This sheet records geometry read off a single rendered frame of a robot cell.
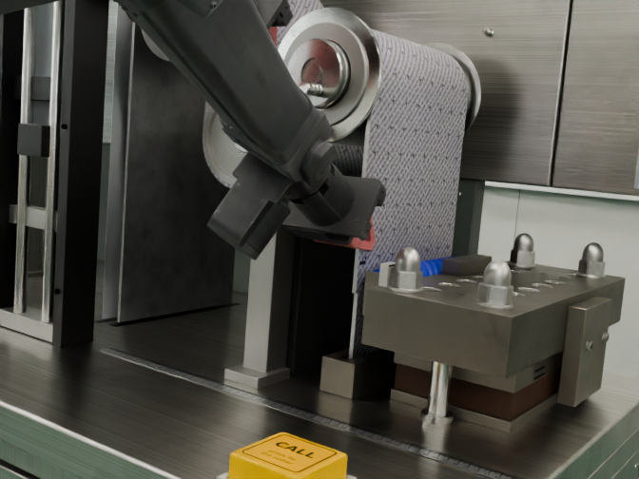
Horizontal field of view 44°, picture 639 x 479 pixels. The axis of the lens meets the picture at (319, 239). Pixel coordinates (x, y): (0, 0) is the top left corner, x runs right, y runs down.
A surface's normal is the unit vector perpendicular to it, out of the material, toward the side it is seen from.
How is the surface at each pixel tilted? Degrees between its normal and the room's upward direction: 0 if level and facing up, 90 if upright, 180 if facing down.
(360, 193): 60
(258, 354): 90
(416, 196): 90
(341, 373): 90
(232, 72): 120
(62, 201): 90
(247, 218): 75
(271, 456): 0
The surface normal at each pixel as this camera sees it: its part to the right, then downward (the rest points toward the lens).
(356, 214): -0.46, -0.46
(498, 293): -0.09, 0.11
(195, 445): 0.08, -0.99
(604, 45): -0.58, 0.05
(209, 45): 0.78, 0.59
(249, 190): -0.14, -0.15
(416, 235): 0.81, 0.13
